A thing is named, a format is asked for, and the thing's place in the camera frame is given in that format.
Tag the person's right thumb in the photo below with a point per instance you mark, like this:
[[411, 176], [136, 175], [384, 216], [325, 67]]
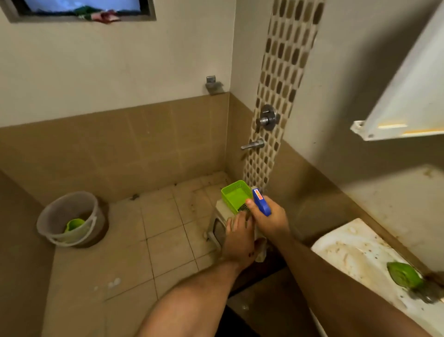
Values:
[[250, 205]]

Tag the green plastic mug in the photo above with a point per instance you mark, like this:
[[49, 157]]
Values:
[[74, 225]]

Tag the person's left fingers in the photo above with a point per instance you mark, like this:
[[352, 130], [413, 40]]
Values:
[[241, 220]]

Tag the translucent plastic bucket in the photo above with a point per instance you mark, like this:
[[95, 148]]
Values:
[[55, 215]]

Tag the grey framed window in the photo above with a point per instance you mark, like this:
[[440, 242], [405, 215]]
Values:
[[69, 7]]

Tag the person's right forearm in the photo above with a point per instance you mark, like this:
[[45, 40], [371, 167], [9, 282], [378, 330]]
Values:
[[340, 291]]

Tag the white plastic stool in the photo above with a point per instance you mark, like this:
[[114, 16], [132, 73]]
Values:
[[217, 222]]

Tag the person's right hand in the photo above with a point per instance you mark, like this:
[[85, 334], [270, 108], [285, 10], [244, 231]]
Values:
[[272, 224]]

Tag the person's left hand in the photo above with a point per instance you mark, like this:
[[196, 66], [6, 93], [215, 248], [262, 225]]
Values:
[[239, 243]]

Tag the black shorts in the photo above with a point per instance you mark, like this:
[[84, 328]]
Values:
[[239, 323]]

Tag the stained white sink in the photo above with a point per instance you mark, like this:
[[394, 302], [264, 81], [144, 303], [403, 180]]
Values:
[[360, 257]]

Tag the person's left forearm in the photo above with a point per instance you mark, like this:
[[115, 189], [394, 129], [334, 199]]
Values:
[[194, 302]]

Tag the white cabinet door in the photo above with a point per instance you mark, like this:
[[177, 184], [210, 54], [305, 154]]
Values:
[[412, 86]]

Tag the green plastic basket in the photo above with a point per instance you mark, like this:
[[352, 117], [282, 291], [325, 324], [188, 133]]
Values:
[[236, 195]]

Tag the white cloth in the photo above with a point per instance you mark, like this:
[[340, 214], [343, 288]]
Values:
[[261, 251]]

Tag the red and green cloth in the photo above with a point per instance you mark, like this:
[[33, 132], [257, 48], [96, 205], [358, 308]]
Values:
[[104, 15]]

